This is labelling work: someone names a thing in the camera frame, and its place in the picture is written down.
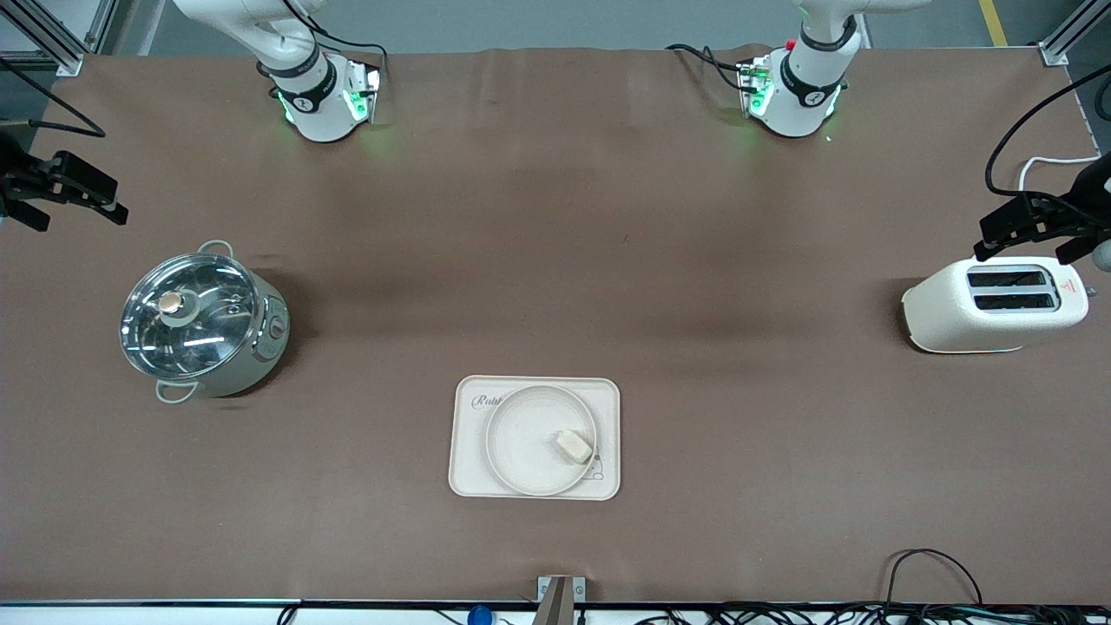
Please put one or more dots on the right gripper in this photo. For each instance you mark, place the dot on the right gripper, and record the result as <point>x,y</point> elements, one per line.
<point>16,177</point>

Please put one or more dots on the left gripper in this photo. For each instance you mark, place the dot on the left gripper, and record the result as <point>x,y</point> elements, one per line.
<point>1064,217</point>

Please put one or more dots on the small pale bun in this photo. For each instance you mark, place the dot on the small pale bun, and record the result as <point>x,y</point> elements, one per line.
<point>575,446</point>

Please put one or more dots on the beige round plate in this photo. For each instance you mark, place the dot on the beige round plate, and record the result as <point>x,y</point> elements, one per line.
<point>525,443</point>

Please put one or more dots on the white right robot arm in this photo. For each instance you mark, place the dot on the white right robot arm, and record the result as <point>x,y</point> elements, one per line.
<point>321,113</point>

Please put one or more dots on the cream two-slot toaster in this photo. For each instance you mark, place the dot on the cream two-slot toaster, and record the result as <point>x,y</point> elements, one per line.
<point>955,317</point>

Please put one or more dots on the glass pot lid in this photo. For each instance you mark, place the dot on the glass pot lid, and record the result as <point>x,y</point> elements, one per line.
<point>195,317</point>

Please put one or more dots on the silver electric cooking pot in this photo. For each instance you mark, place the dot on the silver electric cooking pot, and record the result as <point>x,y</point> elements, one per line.
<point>260,347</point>

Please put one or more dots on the brown table mat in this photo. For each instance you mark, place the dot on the brown table mat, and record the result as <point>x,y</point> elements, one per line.
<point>555,217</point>

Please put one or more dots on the beige rabbit print tray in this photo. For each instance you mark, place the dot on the beige rabbit print tray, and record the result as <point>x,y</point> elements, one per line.
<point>469,473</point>

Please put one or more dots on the blue round cap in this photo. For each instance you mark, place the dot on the blue round cap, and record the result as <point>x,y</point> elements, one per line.
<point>480,616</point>

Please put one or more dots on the aluminium frame profile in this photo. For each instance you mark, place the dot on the aluminium frame profile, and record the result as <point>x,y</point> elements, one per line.
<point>61,54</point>
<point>1063,43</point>

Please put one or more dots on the grey metal bracket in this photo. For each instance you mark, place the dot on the grey metal bracket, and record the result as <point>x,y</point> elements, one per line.
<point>560,599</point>

